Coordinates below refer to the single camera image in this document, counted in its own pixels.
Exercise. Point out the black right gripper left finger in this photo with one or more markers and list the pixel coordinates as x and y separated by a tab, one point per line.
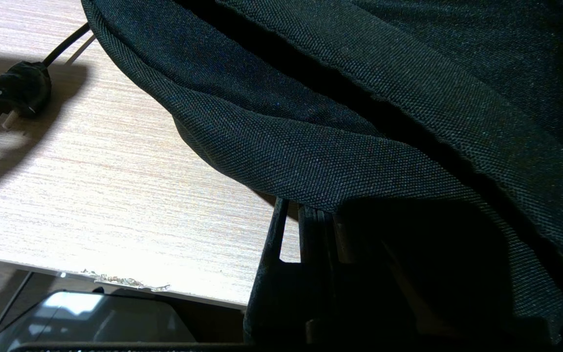
281	303

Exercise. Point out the black fabric backpack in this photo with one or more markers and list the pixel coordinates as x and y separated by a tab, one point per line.
359	122

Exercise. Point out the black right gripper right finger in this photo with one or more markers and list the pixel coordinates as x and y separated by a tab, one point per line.
355	293

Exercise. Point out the glossy dark robot chassis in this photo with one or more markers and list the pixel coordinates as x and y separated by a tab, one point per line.
91	318

